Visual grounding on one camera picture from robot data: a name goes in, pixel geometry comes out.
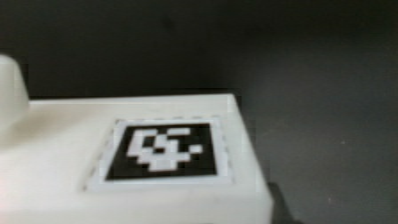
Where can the white drawer cabinet box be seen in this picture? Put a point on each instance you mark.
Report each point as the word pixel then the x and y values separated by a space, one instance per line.
pixel 131 161

